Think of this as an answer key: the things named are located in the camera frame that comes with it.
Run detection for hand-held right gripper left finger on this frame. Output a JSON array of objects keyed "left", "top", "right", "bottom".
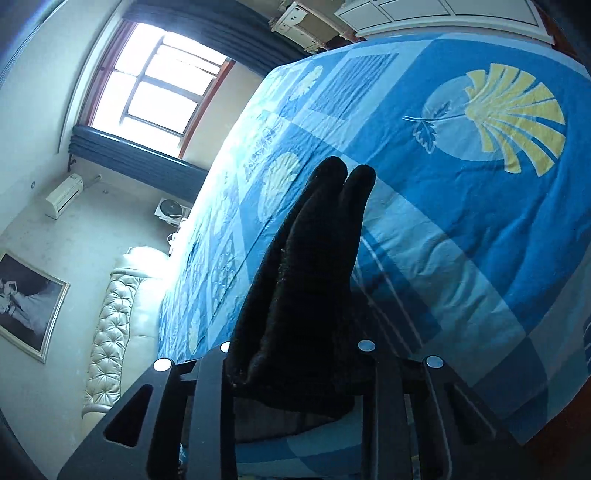
[{"left": 58, "top": 340, "right": 237, "bottom": 480}]

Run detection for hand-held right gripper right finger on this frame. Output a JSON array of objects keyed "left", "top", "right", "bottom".
[{"left": 356, "top": 339, "right": 527, "bottom": 480}]

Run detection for framed picture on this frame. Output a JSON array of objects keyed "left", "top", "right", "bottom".
[{"left": 0, "top": 251, "right": 71, "bottom": 363}]

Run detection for blue printed bedsheet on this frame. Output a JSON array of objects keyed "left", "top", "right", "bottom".
[{"left": 157, "top": 32, "right": 591, "bottom": 480}]

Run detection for white air conditioner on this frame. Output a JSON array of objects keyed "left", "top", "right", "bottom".
[{"left": 45, "top": 174, "right": 84, "bottom": 219}]

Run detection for white fan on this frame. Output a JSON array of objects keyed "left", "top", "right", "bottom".
[{"left": 154, "top": 198, "right": 191, "bottom": 228}]

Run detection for cream tufted headboard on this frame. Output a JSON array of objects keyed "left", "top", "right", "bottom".
[{"left": 82, "top": 246, "right": 174, "bottom": 418}]

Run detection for white wardrobe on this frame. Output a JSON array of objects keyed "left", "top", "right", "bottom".
[{"left": 335, "top": 0, "right": 557, "bottom": 45}]

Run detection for cream dressing table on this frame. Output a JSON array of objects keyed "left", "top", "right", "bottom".
[{"left": 270, "top": 0, "right": 356, "bottom": 51}]

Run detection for blue curtain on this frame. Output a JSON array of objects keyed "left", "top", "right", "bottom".
[
  {"left": 68, "top": 124, "right": 209, "bottom": 190},
  {"left": 122, "top": 2, "right": 298, "bottom": 63}
]

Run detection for black pants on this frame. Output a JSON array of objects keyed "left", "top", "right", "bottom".
[{"left": 226, "top": 156, "right": 377, "bottom": 416}]

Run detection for window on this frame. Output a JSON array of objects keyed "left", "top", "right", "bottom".
[{"left": 88, "top": 21, "right": 232, "bottom": 155}]

